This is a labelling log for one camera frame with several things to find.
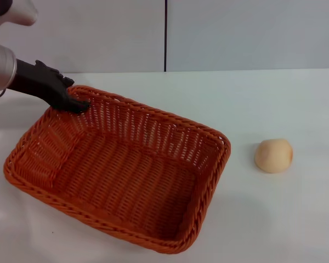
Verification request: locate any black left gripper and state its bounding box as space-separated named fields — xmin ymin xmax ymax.
xmin=7 ymin=59 xmax=92 ymax=115

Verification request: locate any orange woven plastic basket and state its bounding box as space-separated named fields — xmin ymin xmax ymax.
xmin=2 ymin=84 xmax=232 ymax=254

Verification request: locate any pale round bread bun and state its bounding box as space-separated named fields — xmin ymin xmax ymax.
xmin=254 ymin=138 xmax=294 ymax=174

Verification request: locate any black wall panel seam strip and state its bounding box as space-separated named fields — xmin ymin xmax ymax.
xmin=163 ymin=0 xmax=169 ymax=72

